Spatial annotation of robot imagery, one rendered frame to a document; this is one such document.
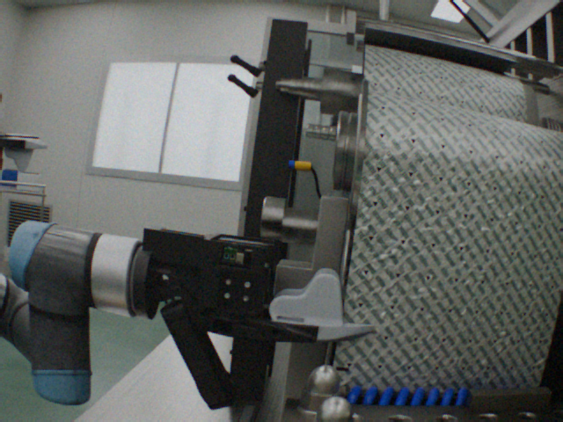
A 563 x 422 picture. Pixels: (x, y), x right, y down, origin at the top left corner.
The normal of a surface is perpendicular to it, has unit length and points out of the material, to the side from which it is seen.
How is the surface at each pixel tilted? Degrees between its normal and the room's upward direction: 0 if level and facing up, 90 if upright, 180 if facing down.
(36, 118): 90
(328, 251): 90
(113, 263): 61
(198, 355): 91
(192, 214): 90
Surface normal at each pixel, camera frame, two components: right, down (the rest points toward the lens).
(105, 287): -0.09, 0.22
